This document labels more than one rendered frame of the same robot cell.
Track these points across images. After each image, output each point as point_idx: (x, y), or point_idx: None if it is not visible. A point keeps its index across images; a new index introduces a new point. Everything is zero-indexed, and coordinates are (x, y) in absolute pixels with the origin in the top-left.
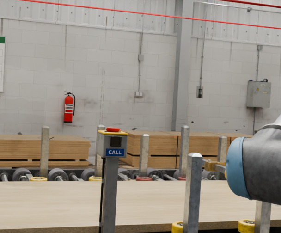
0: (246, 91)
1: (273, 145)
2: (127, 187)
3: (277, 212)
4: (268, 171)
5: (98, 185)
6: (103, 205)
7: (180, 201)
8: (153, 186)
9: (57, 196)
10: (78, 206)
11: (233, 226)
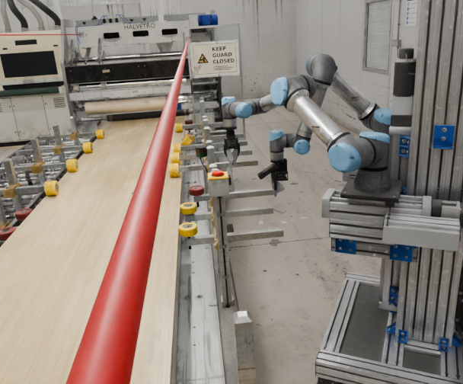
0: None
1: (360, 142)
2: (41, 241)
3: (164, 194)
4: (368, 154)
5: (17, 256)
6: (225, 230)
7: (112, 222)
8: (45, 228)
9: (56, 280)
10: (106, 267)
11: (180, 213)
